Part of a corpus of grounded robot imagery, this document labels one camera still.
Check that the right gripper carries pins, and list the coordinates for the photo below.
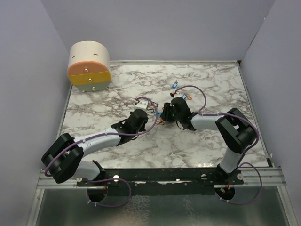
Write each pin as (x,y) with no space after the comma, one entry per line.
(166,115)

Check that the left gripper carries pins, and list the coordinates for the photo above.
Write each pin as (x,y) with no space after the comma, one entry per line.
(143,128)

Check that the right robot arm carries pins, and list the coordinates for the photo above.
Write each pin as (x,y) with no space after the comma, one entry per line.
(237,131)

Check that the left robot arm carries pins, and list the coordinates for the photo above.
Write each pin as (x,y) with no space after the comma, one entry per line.
(63,160)

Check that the far blue key tag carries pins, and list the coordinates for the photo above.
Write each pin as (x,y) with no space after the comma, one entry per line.
(175,84)

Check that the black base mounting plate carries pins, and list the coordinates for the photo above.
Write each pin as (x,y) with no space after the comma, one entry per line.
(162,181)

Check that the round three-drawer storage box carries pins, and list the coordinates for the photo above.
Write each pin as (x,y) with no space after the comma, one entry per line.
(89,66)

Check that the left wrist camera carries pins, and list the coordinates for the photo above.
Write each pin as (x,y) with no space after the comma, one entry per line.
(142,105)

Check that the aluminium rail frame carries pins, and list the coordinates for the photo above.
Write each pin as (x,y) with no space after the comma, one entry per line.
(258,176)

